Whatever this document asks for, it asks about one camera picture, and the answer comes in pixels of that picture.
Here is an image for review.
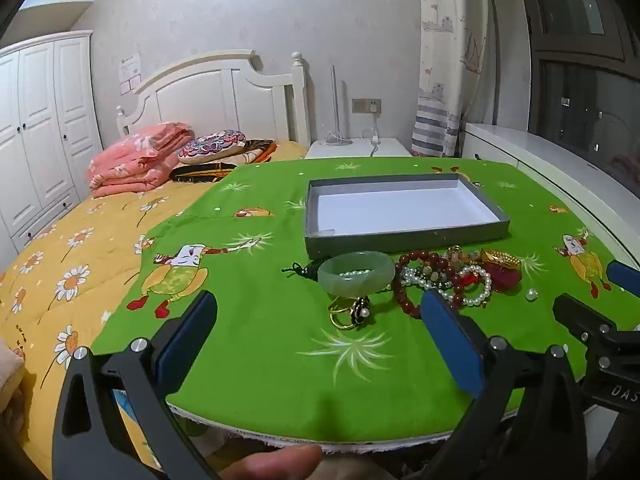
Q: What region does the pile of gold jewellery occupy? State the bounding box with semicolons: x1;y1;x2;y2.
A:
415;260;458;291

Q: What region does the gold ring with black flower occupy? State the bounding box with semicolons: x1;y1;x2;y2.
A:
327;296;372;331

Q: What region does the person's left hand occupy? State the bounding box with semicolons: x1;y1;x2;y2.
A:
207;444;326;480

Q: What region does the white charger cable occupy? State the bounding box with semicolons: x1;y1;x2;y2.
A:
362;110;383;158

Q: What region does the grey cardboard box tray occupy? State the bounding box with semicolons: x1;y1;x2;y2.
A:
304;173;511;259

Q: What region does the white nightstand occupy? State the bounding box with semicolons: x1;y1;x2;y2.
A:
304;137;412;161

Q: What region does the green printed cloth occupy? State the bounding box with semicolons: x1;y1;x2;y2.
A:
90;157;626;443

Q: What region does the wall poster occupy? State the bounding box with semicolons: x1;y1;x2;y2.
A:
119;54;143;96

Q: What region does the white wardrobe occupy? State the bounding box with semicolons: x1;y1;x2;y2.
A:
0;30;103;253

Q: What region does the pale green jade bangle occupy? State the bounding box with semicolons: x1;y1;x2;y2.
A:
317;251;397;295

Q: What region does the white low cabinet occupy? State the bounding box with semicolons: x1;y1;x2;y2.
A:
460;122;640;271

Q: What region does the white pearl bracelet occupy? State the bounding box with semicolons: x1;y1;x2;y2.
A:
400;264;493;308

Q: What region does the printed curtain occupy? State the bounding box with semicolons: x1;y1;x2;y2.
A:
410;0;491;158

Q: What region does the white bed headboard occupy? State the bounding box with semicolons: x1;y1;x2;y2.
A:
116;50;311;147

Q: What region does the folded pink quilt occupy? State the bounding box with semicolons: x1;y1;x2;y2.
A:
85;121;196;198

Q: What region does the dark red bead bracelet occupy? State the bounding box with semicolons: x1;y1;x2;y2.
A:
390;250;468;318

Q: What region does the white desk lamp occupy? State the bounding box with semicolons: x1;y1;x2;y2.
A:
320;65;351;145

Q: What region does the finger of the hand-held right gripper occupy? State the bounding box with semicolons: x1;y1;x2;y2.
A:
552;294;621;347
606;259;640;293

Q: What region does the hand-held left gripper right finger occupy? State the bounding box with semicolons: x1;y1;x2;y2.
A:
420;289;588;480

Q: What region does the patterned round pillow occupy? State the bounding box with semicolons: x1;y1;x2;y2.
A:
177;129;248;165

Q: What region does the dark window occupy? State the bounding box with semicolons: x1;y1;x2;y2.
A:
515;0;640;196

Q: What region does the red mesh flower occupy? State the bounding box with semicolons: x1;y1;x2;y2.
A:
482;260;523;292

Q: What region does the chunky gold bracelet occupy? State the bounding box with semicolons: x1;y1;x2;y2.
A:
480;248;522;268

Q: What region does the yellow floral bedsheet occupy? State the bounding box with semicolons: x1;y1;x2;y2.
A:
0;141;308;478

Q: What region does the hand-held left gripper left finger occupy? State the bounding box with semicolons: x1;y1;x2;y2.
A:
52;290;221;480

